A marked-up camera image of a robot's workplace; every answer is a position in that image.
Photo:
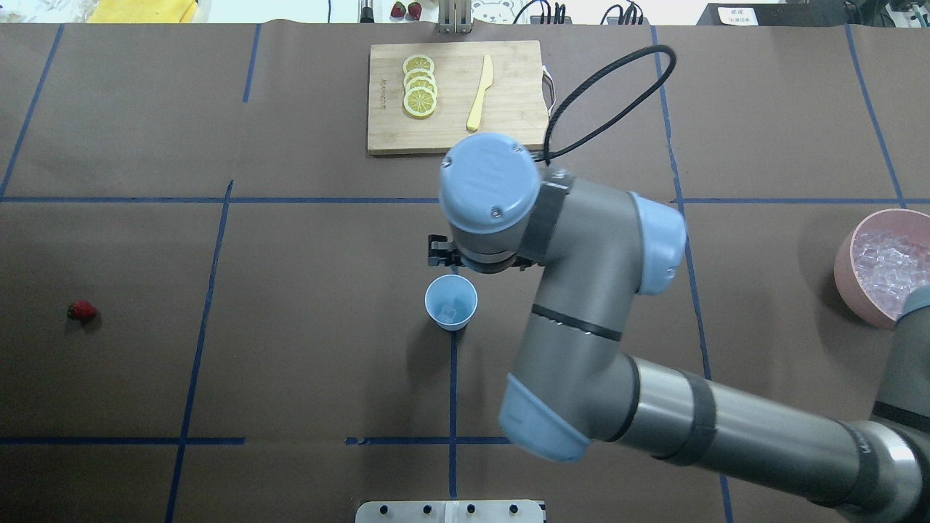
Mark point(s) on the red strawberry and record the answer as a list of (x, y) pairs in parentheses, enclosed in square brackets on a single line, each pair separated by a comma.
[(82, 311)]

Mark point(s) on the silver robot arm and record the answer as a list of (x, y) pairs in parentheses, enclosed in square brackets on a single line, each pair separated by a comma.
[(572, 385)]

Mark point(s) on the light blue cup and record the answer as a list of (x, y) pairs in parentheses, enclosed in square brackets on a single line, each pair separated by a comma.
[(449, 287)]

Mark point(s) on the ice cube in cup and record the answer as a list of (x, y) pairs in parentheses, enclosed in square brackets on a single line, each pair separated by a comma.
[(450, 311)]

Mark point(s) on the yellow plastic knife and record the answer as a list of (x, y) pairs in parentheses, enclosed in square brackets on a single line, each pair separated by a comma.
[(476, 113)]

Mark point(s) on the wooden cutting board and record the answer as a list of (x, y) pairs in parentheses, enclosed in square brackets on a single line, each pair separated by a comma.
[(514, 104)]

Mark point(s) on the lemon slice three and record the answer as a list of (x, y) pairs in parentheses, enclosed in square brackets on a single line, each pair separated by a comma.
[(420, 88)]

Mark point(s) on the lemon slice two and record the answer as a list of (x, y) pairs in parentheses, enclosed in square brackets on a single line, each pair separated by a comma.
[(417, 73)]

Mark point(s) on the spare strawberry on desk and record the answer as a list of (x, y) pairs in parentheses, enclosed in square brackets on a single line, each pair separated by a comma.
[(398, 11)]

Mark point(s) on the yellow cloth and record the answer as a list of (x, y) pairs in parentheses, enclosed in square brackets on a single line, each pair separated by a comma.
[(143, 12)]

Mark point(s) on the pink bowl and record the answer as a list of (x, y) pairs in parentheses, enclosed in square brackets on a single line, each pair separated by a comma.
[(900, 221)]

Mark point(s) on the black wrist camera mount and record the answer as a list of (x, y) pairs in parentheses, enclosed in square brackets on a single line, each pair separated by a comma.
[(445, 251)]

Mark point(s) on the aluminium frame post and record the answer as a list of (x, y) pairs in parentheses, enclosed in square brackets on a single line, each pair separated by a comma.
[(454, 16)]

